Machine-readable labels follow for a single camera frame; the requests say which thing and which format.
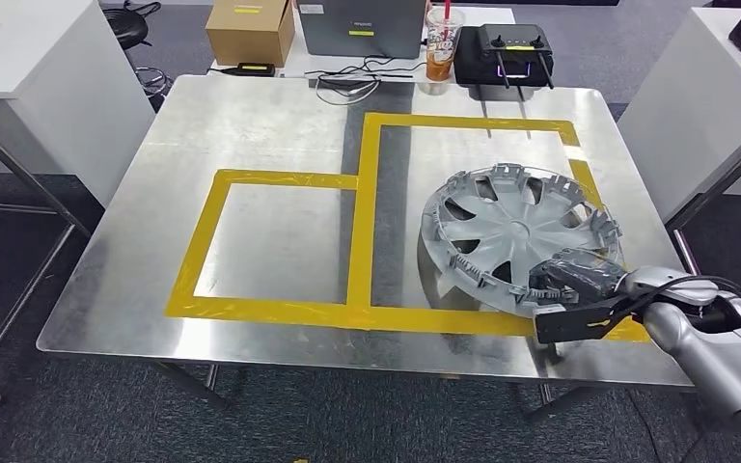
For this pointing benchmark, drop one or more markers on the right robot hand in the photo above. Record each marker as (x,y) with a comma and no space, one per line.
(584,278)

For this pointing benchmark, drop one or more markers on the grey plastic hubcap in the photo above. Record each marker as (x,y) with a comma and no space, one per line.
(505,230)

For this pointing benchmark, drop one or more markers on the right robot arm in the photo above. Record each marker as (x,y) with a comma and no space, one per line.
(716,364)

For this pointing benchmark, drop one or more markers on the steel workbench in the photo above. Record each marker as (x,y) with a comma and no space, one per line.
(249,128)

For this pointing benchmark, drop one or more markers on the white table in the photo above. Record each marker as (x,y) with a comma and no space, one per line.
(485,14)
(57,96)
(684,108)

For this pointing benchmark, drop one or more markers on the yellow bench tape outline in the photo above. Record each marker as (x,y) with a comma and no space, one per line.
(364,255)

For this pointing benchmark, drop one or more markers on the black remote controller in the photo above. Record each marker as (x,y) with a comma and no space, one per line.
(505,48)

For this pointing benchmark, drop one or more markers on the plastic drink cup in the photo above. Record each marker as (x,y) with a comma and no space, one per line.
(441,61)

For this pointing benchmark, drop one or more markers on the grey laptop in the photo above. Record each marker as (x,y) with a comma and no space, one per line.
(358,29)

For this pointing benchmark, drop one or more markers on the black power adapter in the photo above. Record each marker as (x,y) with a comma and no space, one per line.
(255,69)

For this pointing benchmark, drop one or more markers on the cardboard box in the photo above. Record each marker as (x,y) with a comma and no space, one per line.
(249,35)

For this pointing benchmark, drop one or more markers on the black office chair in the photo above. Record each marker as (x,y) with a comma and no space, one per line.
(124,25)

